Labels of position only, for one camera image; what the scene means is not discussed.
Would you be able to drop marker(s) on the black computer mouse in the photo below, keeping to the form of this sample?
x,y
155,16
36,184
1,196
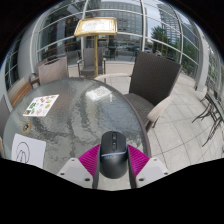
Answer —
x,y
113,156

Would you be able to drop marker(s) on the dark wicker chair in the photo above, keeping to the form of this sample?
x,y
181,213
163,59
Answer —
x,y
3,115
89,61
52,70
153,80

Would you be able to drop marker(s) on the printed picture menu card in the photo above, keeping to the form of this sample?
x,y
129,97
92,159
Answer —
x,y
40,105

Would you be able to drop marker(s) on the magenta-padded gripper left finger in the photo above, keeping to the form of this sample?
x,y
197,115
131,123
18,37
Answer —
x,y
75,171

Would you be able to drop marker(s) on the white mouse pad, circle print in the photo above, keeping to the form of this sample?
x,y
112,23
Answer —
x,y
28,150

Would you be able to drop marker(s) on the black metal chair group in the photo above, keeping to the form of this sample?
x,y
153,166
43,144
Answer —
x,y
213,106

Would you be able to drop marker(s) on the gold-framed menu stand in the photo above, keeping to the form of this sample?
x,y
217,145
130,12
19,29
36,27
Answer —
x,y
96,26

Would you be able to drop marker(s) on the wooden slat bench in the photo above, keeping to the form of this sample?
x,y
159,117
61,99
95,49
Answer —
x,y
19,91

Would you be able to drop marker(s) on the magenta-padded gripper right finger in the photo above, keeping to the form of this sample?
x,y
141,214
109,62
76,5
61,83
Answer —
x,y
151,170

